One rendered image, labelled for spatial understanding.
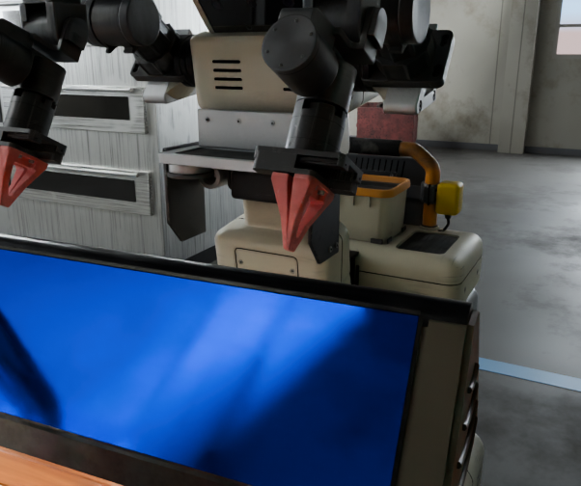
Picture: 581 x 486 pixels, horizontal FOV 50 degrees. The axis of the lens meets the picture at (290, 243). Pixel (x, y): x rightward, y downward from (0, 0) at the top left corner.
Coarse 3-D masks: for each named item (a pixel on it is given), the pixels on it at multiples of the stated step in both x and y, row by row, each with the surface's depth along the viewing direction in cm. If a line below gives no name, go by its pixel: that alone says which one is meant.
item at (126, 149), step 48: (0, 0) 325; (96, 48) 305; (0, 96) 344; (96, 96) 310; (192, 96) 324; (96, 144) 322; (144, 144) 307; (48, 192) 343; (96, 192) 326; (144, 192) 312; (96, 240) 340; (144, 240) 324; (192, 240) 341
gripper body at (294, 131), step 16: (304, 112) 63; (320, 112) 63; (336, 112) 65; (304, 128) 63; (320, 128) 63; (336, 128) 63; (288, 144) 64; (304, 144) 63; (320, 144) 63; (336, 144) 64; (304, 160) 62; (320, 160) 62; (336, 160) 61
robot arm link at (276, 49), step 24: (288, 24) 58; (312, 24) 57; (384, 24) 66; (264, 48) 59; (288, 48) 57; (312, 48) 56; (336, 48) 65; (360, 48) 63; (288, 72) 57; (312, 72) 58; (336, 72) 61
